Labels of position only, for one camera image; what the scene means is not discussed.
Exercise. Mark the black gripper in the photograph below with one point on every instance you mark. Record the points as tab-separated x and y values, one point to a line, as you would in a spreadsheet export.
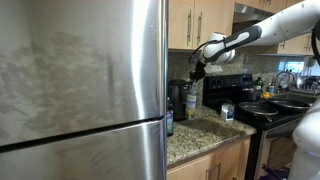
198	71

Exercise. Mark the clear bottle blue cap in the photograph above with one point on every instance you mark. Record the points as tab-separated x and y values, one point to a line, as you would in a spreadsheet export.
191	101

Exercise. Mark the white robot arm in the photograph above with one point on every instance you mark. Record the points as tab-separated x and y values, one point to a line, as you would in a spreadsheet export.
283	23

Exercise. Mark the black stove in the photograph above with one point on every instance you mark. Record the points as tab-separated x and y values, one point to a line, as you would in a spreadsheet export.
226	86

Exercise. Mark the black air fryer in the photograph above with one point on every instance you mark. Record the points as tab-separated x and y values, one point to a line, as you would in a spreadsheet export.
180	100

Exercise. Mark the narrow wooden upper cabinet door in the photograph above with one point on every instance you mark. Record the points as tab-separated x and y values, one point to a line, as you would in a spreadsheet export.
180	23

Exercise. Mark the wide wooden upper cabinet door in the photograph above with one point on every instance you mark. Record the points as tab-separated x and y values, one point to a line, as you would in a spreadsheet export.
216	23

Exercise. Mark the green bottle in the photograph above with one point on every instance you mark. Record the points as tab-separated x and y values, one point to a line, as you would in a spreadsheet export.
258	84

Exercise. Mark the large black frying pan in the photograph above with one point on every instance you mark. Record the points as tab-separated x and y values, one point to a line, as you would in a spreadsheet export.
256	109

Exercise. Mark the yellow sponge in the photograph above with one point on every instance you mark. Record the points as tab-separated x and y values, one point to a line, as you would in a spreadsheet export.
266	95

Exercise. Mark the blue dish soap bottle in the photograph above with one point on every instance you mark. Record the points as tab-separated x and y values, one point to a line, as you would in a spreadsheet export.
271	89

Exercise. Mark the dark range hood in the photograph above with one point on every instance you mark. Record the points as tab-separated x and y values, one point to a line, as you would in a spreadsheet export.
248	13

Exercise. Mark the wooden lower cabinet door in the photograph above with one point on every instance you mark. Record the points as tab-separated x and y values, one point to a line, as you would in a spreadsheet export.
233	160
190	170

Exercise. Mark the small black frying pan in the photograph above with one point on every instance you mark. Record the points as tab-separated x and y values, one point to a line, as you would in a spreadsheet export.
288	104

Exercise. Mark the wooden cabinet beside hood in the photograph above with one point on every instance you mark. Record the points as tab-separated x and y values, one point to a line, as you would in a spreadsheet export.
295	45

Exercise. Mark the stainless steel refrigerator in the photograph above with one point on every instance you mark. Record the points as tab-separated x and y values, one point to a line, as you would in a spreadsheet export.
83	90

